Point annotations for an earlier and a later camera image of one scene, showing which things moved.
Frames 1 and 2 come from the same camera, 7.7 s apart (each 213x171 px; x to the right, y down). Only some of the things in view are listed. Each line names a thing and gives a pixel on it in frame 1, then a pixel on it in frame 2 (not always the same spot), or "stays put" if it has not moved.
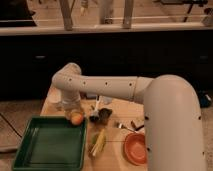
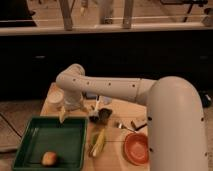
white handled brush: (95, 115) stays put
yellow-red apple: (76, 118) -> (49, 158)
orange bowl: (136, 148) stays put
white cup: (53, 101) stays put
